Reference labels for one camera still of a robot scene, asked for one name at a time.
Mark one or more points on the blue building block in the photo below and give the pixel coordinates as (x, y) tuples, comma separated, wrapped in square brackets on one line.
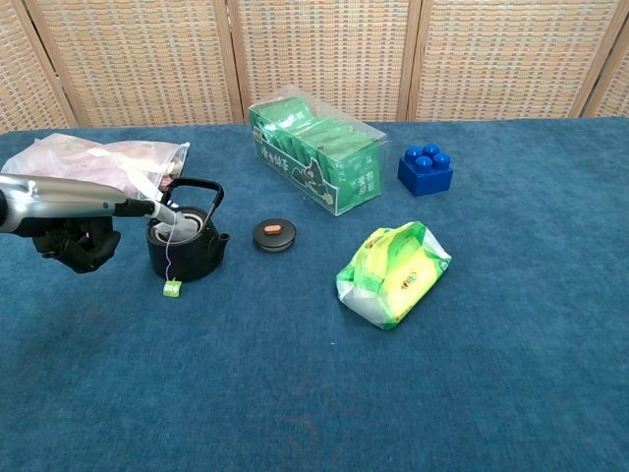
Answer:
[(422, 179)]

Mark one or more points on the pyramid tea bag with tag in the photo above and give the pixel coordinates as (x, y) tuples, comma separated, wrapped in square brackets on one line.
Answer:
[(186, 230)]

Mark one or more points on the blue table carpet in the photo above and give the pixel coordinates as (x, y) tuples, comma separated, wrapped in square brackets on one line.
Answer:
[(344, 393)]

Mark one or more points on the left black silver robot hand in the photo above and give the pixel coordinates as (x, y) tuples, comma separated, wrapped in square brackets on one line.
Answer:
[(64, 201)]

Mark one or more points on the clear box of green sachets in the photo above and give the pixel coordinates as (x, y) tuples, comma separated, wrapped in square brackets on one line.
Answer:
[(319, 162)]

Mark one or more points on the green yellow tissue pack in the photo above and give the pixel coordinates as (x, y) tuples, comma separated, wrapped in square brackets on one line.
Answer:
[(393, 285)]

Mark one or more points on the black teapot lid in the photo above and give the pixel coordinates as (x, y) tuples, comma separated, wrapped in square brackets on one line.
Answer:
[(275, 243)]

